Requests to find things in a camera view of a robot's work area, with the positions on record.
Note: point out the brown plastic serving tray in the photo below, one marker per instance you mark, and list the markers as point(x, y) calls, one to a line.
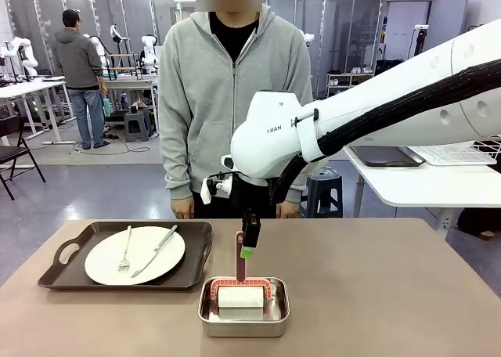
point(188, 271)

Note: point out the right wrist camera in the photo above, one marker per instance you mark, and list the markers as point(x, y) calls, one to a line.
point(219, 186)

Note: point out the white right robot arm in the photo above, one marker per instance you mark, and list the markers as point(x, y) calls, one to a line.
point(274, 138)

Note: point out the black folding chair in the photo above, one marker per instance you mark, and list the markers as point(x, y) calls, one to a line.
point(15, 153)

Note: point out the black tripod stand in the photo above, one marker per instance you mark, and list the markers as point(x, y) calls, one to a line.
point(420, 40)

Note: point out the man in grey hooded jacket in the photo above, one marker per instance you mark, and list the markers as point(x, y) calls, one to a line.
point(78, 59)

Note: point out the person's left forearm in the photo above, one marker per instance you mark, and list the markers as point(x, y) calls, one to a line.
point(299, 188)

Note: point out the dark blue plastic stool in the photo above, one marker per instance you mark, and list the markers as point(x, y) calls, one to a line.
point(325, 192)

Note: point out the dark serving tray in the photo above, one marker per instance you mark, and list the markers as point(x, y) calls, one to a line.
point(383, 155)

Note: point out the pink lint roller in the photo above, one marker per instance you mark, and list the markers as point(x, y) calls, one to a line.
point(239, 296)

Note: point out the person's left hand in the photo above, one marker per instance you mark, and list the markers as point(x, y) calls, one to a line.
point(287, 210)

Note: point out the low shoe shelf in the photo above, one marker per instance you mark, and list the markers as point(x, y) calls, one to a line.
point(344, 81)

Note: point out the person in light grey hoodie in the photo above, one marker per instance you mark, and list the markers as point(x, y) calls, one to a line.
point(203, 98)

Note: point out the person's right forearm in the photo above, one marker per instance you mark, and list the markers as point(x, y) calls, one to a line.
point(176, 165)

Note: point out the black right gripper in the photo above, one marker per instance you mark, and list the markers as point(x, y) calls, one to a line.
point(250, 196)

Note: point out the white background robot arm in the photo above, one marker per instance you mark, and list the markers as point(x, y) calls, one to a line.
point(19, 45)
point(99, 45)
point(114, 32)
point(148, 45)

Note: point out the white background workbench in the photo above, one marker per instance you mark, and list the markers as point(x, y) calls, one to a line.
point(125, 84)

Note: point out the white side table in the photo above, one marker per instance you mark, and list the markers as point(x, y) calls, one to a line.
point(411, 184)

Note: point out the white long workbench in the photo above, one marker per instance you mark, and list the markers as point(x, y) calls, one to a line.
point(27, 89)

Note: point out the person's right hand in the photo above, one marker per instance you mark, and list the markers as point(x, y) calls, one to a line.
point(183, 209)

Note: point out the white round dinner plate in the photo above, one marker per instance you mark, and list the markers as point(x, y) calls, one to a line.
point(105, 259)

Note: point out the rectangular steel container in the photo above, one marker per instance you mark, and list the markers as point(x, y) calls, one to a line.
point(242, 327)

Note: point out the grey plastic stool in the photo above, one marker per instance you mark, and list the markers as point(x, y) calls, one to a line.
point(137, 126)

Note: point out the teal bag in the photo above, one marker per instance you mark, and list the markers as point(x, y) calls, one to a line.
point(107, 106)

